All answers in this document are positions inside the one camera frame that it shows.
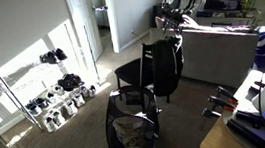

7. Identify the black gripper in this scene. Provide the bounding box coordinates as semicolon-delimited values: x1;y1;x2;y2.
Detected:
157;5;189;39

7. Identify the black clothing garment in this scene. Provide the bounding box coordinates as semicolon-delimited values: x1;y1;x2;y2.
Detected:
148;35;188;99

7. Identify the black chair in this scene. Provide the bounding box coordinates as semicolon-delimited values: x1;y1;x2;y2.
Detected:
111;37;190;110

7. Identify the black mesh laundry bag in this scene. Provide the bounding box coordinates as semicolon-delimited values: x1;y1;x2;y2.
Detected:
100;81;164;148

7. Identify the beige clothing in bag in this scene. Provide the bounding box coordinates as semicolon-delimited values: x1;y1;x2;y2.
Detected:
111;112;153;148

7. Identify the low tv console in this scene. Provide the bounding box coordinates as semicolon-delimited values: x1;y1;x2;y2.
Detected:
195;3;256;33

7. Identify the grey sofa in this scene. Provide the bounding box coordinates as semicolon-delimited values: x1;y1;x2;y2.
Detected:
146;5;265;98

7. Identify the green potted plant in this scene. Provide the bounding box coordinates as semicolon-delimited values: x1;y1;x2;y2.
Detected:
239;0;265;27

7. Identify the black orange clamp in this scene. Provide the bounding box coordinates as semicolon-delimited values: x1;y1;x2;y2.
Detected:
215;83;240;107
207;93;237;115
201;105;224;121

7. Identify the white open panel door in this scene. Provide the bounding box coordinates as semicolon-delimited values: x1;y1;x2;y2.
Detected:
63;0;107;75

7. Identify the white sneaker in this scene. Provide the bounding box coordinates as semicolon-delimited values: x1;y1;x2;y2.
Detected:
62;99;79;117
88;84;98;99
42;114;60;134
50;108;68;127
44;91;60;106
72;93;87;109
80;85;91;100
50;84;67;98

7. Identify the black shoe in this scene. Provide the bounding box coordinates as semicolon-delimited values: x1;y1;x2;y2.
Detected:
38;49;60;66
53;46;69;63

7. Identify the dark sneaker pair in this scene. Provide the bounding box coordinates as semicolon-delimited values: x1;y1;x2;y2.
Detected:
56;71;86;93

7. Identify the wooden table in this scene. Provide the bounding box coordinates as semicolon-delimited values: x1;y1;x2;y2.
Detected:
195;113;251;148

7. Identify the black mounting plate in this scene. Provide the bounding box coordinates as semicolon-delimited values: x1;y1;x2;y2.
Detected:
222;104;265;148

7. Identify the dark grey sneaker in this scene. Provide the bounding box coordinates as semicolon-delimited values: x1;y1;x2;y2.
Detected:
33;96;50;110
24;101;44;117

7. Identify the metal wire shoe rack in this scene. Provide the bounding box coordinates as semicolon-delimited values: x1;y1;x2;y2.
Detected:
0;19;108;137

